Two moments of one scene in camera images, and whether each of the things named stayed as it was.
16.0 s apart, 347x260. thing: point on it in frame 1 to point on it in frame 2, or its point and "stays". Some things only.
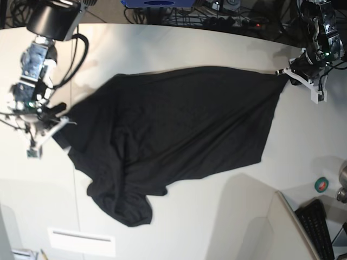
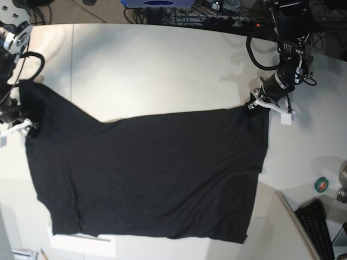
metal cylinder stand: (341, 195) stays
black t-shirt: (144, 131) to (193, 176)
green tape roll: (321, 184) stays
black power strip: (227, 23) stays
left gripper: (41, 122) to (11, 118)
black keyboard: (313, 215) stays
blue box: (158, 3) stays
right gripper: (307, 69) to (272, 92)
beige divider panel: (287, 238) stays
